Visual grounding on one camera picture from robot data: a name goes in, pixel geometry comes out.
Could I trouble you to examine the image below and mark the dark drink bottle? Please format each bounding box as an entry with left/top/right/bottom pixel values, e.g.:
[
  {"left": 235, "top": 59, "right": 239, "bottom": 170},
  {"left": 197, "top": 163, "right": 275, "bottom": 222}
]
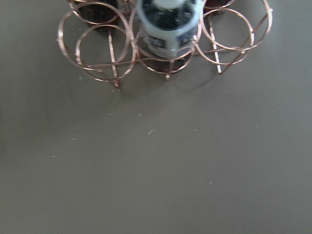
[
  {"left": 69, "top": 0, "right": 119, "bottom": 32},
  {"left": 203, "top": 0, "right": 235, "bottom": 15},
  {"left": 136, "top": 0, "right": 202, "bottom": 74}
]

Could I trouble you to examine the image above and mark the dark drink bottle lower left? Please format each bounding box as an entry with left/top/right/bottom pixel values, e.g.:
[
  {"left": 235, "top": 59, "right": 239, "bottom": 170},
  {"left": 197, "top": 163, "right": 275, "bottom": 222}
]
[{"left": 136, "top": 0, "right": 202, "bottom": 74}]

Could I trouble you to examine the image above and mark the dark drink bottle upper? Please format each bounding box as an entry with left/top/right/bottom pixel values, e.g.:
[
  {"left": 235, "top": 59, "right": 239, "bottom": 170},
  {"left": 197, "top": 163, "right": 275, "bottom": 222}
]
[{"left": 69, "top": 0, "right": 119, "bottom": 32}]

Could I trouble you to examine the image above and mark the dark drink bottle right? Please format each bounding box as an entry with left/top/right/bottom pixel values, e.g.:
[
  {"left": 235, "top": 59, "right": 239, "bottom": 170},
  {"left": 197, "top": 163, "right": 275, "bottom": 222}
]
[{"left": 203, "top": 0, "right": 235, "bottom": 15}]

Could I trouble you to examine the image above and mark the copper wire bottle rack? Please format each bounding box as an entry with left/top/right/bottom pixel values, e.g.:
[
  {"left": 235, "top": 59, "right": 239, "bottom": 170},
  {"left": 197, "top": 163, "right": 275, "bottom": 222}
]
[{"left": 58, "top": 0, "right": 273, "bottom": 88}]

